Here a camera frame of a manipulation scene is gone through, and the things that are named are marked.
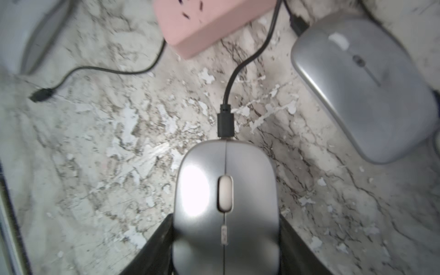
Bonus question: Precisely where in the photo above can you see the pink power strip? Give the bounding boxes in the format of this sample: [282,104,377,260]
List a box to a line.
[153,0,276,59]

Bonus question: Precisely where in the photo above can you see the aluminium front rail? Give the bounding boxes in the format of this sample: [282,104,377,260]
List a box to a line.
[1,167,33,275]

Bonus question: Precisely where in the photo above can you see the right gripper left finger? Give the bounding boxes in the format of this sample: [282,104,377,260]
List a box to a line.
[120,214,173,275]

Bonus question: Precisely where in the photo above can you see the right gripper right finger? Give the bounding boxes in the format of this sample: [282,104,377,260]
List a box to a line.
[279,214,332,275]

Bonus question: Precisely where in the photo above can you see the white wireless mouse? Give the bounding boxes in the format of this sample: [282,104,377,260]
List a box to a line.
[1,0,73,74]

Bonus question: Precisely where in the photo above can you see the black charging cable silver mouse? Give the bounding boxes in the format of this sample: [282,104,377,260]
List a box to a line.
[217,0,283,139]

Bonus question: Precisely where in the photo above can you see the black charging cable white mouse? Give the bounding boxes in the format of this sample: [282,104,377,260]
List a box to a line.
[29,39,167,103]

